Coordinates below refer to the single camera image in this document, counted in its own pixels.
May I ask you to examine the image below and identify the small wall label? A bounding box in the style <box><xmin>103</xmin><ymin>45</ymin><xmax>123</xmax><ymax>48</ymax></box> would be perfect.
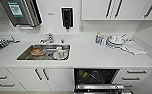
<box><xmin>46</xmin><ymin>12</ymin><xmax>56</xmax><ymax>17</ymax></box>

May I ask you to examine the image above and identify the white two-door base cabinet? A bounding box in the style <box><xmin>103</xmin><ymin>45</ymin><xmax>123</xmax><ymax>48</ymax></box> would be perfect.
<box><xmin>6</xmin><ymin>67</ymin><xmax>75</xmax><ymax>93</ymax></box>

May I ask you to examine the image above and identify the white paper towel pile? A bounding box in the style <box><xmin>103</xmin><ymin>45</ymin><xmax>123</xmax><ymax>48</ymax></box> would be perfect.
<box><xmin>119</xmin><ymin>41</ymin><xmax>148</xmax><ymax>56</ymax></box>

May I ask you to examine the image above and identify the steel kitchen sink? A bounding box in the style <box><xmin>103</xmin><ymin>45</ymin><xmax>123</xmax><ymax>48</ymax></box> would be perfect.
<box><xmin>15</xmin><ymin>43</ymin><xmax>72</xmax><ymax>62</ymax></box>

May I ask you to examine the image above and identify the small white blue bottle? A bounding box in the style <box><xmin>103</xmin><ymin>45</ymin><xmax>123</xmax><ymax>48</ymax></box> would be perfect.
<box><xmin>94</xmin><ymin>31</ymin><xmax>103</xmax><ymax>45</ymax></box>

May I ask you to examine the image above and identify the white three-drawer stack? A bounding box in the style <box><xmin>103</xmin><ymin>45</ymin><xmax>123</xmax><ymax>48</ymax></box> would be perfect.
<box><xmin>112</xmin><ymin>68</ymin><xmax>152</xmax><ymax>94</ymax></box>
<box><xmin>0</xmin><ymin>67</ymin><xmax>27</xmax><ymax>93</ymax></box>

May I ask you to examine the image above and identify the yellow cup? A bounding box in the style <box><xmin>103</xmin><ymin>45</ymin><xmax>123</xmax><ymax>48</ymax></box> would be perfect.
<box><xmin>79</xmin><ymin>69</ymin><xmax>90</xmax><ymax>79</ymax></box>

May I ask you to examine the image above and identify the chrome faucet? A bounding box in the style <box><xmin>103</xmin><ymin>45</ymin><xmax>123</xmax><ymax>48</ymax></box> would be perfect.
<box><xmin>39</xmin><ymin>32</ymin><xmax>56</xmax><ymax>45</ymax></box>

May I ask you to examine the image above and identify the small white cup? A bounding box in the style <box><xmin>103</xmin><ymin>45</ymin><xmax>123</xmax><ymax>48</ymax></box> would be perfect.
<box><xmin>100</xmin><ymin>35</ymin><xmax>107</xmax><ymax>46</ymax></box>

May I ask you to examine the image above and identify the white wall outlet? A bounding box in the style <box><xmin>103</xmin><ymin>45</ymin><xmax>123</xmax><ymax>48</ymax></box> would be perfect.
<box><xmin>78</xmin><ymin>24</ymin><xmax>85</xmax><ymax>33</ymax></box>

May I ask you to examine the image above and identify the stack of white bowls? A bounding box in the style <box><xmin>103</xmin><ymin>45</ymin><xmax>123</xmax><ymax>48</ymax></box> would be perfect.
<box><xmin>105</xmin><ymin>32</ymin><xmax>129</xmax><ymax>50</ymax></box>

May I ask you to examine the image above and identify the orange bowl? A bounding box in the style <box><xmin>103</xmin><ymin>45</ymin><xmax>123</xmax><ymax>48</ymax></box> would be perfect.
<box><xmin>30</xmin><ymin>46</ymin><xmax>47</xmax><ymax>57</ymax></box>

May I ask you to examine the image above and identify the stainless steel dishwasher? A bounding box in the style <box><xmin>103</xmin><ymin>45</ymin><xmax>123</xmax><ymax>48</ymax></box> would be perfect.
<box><xmin>73</xmin><ymin>67</ymin><xmax>135</xmax><ymax>94</ymax></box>

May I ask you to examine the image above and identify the white dish drying rack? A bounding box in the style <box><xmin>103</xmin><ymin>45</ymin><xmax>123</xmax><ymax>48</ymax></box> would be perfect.
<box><xmin>0</xmin><ymin>35</ymin><xmax>22</xmax><ymax>55</ymax></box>

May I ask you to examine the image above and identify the black soap dispenser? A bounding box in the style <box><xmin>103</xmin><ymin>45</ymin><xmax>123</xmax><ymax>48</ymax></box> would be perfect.
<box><xmin>60</xmin><ymin>6</ymin><xmax>74</xmax><ymax>31</ymax></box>

